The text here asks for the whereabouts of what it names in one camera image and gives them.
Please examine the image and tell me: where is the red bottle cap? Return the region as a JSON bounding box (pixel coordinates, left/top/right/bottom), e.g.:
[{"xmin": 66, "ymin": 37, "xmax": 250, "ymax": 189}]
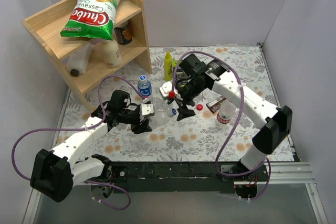
[{"xmin": 196, "ymin": 104, "xmax": 203, "ymax": 111}]

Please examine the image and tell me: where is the clear plastic bottle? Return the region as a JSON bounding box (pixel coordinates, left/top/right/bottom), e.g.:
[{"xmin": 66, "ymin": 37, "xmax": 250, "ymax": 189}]
[{"xmin": 149, "ymin": 111, "xmax": 170, "ymax": 130}]

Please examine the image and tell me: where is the blue label water bottle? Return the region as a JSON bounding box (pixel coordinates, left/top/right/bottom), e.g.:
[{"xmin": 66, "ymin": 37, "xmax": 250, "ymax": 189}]
[{"xmin": 138, "ymin": 75, "xmax": 152, "ymax": 100}]

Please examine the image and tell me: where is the red label water bottle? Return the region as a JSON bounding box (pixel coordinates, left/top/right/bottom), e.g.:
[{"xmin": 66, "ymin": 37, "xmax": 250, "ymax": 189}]
[{"xmin": 216, "ymin": 99, "xmax": 236, "ymax": 127}]

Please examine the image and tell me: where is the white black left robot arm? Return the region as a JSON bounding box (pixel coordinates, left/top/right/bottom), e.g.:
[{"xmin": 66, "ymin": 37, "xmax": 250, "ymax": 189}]
[{"xmin": 30, "ymin": 90, "xmax": 154, "ymax": 202}]

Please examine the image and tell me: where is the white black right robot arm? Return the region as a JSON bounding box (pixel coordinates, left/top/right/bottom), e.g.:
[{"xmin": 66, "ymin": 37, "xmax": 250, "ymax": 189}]
[{"xmin": 169, "ymin": 51, "xmax": 292, "ymax": 181}]

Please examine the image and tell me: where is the yellow glue bottle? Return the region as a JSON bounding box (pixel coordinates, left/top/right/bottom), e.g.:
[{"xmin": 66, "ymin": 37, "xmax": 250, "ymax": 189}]
[{"xmin": 164, "ymin": 51, "xmax": 173, "ymax": 82}]

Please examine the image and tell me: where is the cream plastic bottle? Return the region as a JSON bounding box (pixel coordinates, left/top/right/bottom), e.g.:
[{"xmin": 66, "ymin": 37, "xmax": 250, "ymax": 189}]
[{"xmin": 100, "ymin": 40, "xmax": 122, "ymax": 68}]

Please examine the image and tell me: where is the clear bottle black cap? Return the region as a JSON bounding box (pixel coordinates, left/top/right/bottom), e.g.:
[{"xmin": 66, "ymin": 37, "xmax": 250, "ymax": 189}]
[{"xmin": 67, "ymin": 44, "xmax": 92, "ymax": 77}]

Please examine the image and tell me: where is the black green product box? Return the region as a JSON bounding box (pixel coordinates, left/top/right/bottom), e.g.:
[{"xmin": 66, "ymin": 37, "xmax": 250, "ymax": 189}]
[{"xmin": 172, "ymin": 60, "xmax": 191, "ymax": 88}]

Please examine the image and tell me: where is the brown snack packet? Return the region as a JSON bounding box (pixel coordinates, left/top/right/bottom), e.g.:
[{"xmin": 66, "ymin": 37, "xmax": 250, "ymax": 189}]
[{"xmin": 206, "ymin": 96, "xmax": 226, "ymax": 113}]

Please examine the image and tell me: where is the dark orange drink can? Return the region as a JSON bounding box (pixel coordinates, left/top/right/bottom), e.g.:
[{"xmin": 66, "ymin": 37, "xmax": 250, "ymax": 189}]
[{"xmin": 114, "ymin": 20, "xmax": 132, "ymax": 45}]

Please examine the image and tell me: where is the wooden shelf rack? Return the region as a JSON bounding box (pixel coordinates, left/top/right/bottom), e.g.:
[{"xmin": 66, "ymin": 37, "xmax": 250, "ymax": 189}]
[{"xmin": 21, "ymin": 0, "xmax": 153, "ymax": 109}]

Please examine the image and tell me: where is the green cassava chips bag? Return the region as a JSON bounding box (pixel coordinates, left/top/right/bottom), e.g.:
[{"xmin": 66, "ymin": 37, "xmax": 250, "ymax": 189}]
[{"xmin": 60, "ymin": 0, "xmax": 121, "ymax": 40}]

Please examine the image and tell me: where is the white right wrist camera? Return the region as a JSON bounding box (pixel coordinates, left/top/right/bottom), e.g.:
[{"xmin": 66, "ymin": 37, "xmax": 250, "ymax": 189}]
[{"xmin": 159, "ymin": 81, "xmax": 182, "ymax": 100}]

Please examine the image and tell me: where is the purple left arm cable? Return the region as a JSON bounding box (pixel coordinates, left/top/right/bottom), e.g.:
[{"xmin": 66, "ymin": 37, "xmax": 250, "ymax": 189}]
[{"xmin": 11, "ymin": 76, "xmax": 149, "ymax": 210}]

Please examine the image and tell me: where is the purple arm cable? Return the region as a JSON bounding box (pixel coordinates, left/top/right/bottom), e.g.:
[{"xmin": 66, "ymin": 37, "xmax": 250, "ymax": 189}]
[
  {"xmin": 11, "ymin": 76, "xmax": 149, "ymax": 210},
  {"xmin": 170, "ymin": 51, "xmax": 271, "ymax": 200}
]

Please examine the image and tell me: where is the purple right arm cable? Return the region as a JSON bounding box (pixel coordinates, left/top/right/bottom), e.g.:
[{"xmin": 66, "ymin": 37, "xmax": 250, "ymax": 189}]
[{"xmin": 170, "ymin": 51, "xmax": 271, "ymax": 200}]

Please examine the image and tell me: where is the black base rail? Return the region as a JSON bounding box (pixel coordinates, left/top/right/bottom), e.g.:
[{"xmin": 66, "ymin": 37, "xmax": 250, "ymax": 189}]
[{"xmin": 93, "ymin": 162, "xmax": 267, "ymax": 194}]

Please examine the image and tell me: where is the aluminium frame rail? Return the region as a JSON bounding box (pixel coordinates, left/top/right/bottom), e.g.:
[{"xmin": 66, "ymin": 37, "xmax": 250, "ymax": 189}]
[{"xmin": 233, "ymin": 163, "xmax": 317, "ymax": 185}]

